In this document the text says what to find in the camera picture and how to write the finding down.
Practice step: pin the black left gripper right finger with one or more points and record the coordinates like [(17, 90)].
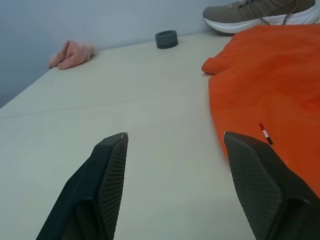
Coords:
[(262, 187)]

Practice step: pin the pink fluffy cloth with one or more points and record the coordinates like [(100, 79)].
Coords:
[(71, 56)]

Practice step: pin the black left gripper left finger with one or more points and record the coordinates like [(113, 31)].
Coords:
[(100, 180)]

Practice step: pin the small black round cap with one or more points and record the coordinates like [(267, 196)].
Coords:
[(166, 40)]

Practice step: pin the orange garment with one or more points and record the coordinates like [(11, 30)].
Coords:
[(270, 80)]

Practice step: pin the taupe sneaker with white sole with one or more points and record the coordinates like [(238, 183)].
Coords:
[(250, 15)]

